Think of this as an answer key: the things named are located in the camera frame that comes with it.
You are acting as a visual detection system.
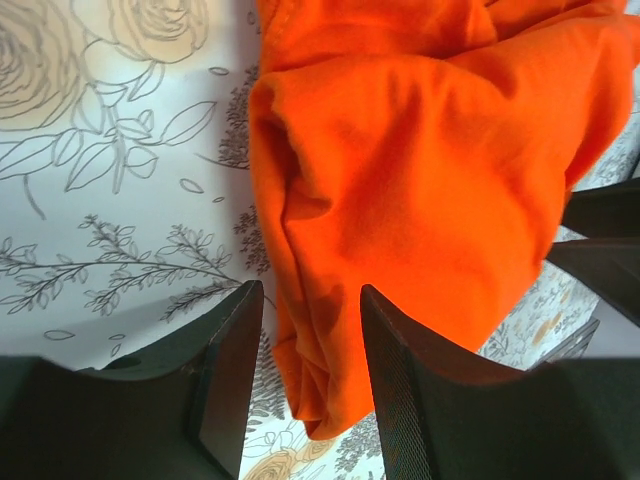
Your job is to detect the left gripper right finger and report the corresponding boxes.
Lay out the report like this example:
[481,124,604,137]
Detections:
[360,286,639,479]

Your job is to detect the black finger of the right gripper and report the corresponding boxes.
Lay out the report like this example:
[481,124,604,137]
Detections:
[547,178,639,324]

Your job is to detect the orange t shirt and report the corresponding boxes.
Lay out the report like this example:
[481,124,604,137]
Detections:
[249,1,639,441]

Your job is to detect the floral tablecloth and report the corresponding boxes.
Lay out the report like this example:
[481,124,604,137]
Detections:
[0,0,640,480]

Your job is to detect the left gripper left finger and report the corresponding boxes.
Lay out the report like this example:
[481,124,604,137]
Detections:
[1,281,264,479]

